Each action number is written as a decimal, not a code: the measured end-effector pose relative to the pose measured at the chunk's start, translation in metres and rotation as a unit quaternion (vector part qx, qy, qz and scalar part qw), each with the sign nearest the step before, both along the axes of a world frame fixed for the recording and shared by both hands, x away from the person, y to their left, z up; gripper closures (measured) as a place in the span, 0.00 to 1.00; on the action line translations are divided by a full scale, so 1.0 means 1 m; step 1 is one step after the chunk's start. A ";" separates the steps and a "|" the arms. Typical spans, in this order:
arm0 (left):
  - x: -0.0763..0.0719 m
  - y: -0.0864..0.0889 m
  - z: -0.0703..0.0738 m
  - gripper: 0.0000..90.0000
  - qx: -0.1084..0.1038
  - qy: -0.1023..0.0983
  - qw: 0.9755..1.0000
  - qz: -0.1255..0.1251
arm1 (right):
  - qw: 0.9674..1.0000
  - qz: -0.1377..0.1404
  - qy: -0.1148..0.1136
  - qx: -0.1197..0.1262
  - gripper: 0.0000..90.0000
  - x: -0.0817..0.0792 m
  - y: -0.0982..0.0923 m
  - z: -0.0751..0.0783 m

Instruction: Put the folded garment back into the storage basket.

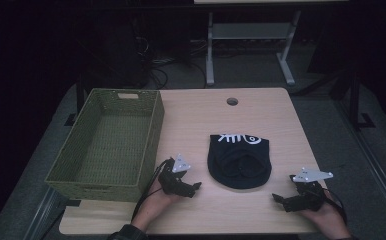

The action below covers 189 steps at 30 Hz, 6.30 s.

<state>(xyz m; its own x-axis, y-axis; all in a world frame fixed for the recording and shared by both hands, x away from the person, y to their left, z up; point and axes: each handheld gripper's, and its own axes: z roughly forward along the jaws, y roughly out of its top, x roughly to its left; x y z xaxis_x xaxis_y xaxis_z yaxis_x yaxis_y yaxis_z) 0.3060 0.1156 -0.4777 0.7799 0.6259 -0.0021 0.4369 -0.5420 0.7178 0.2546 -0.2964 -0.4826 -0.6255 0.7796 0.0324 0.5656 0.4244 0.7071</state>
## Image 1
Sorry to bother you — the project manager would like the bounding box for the black beanie with white print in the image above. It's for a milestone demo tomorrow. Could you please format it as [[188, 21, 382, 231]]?
[[206, 133, 273, 191]]

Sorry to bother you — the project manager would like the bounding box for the green woven basket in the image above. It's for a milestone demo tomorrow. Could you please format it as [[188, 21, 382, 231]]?
[[44, 87, 166, 203]]

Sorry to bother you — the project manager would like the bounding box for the white metal stand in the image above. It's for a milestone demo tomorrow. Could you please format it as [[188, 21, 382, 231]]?
[[205, 10, 303, 87]]

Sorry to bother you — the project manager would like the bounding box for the black metal stand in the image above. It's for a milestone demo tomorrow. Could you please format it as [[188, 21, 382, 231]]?
[[346, 65, 377, 132], [63, 77, 86, 128]]

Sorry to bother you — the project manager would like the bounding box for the tangle of floor cables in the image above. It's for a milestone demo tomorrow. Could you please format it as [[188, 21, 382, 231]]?
[[135, 35, 209, 90]]

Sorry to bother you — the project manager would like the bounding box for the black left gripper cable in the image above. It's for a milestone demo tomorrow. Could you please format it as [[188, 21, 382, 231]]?
[[131, 159, 171, 222]]

